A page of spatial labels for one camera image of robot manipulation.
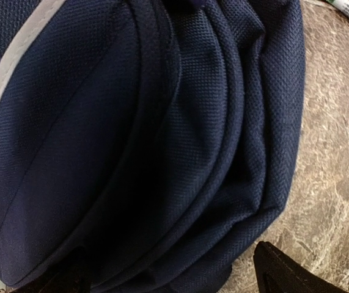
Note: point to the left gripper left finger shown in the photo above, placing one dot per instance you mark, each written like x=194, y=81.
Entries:
x=67, y=276

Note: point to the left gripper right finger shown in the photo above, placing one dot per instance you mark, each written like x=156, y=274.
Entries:
x=277, y=272

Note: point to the navy blue student backpack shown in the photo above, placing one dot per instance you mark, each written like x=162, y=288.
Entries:
x=153, y=140

